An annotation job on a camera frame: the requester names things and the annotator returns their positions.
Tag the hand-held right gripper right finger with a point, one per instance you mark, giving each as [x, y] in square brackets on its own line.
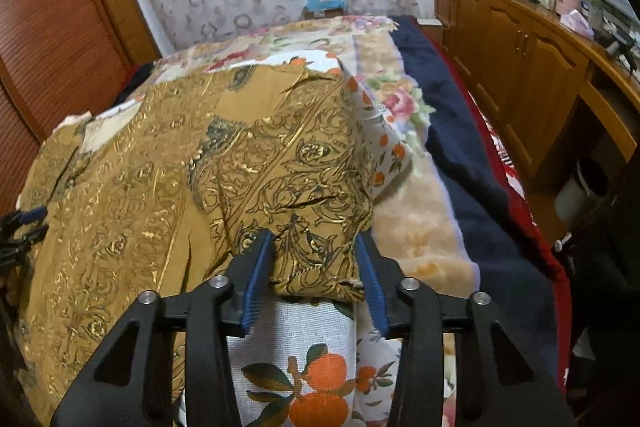
[371, 292]

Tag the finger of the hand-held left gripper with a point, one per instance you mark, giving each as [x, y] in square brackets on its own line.
[20, 244]
[30, 216]

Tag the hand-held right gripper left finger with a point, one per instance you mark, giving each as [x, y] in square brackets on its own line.
[257, 279]

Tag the golden brown patterned shirt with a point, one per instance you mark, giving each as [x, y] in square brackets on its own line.
[150, 207]

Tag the peach floral blanket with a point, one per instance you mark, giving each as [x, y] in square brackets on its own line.
[420, 232]

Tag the white orange print bed sheet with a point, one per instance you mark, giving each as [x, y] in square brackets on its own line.
[300, 357]

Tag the navy blue blanket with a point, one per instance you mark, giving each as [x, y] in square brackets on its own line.
[475, 167]

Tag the red patterned blanket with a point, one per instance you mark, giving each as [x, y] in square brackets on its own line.
[520, 202]

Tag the wooden louvered wardrobe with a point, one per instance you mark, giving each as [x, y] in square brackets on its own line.
[60, 32]

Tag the white bin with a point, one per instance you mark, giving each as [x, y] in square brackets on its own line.
[582, 192]

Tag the wooden dresser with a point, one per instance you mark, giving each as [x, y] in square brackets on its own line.
[500, 47]

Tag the blue box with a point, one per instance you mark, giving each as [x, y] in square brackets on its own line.
[324, 6]

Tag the lavender pouch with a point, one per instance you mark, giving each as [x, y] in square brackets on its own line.
[576, 22]

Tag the black device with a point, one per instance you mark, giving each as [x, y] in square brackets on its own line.
[622, 44]

